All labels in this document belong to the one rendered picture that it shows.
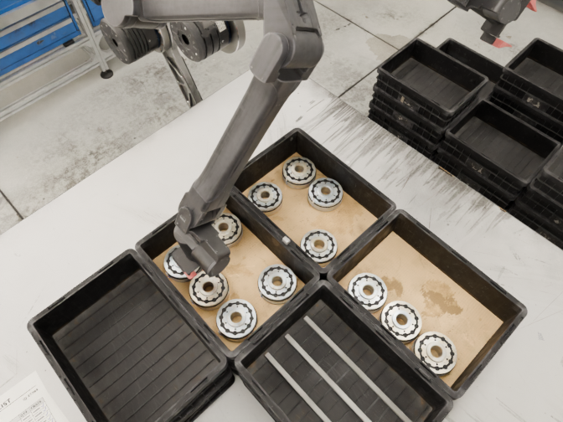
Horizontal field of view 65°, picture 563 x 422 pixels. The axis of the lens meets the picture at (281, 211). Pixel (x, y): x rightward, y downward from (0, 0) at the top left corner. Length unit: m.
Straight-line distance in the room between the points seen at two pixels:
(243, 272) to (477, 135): 1.42
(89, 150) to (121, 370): 1.73
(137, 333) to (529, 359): 1.06
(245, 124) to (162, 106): 2.10
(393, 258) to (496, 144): 1.12
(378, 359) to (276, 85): 0.75
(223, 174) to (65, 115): 2.24
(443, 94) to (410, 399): 1.46
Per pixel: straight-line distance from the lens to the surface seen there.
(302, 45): 0.67
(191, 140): 1.68
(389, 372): 1.18
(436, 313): 1.25
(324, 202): 1.30
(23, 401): 1.44
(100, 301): 1.29
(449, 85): 2.28
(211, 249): 0.89
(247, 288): 1.21
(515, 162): 2.24
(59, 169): 2.72
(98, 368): 1.24
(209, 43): 1.33
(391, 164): 1.62
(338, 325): 1.18
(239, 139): 0.75
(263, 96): 0.71
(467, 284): 1.28
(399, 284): 1.25
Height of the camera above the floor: 1.96
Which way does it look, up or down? 59 degrees down
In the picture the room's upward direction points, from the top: straight up
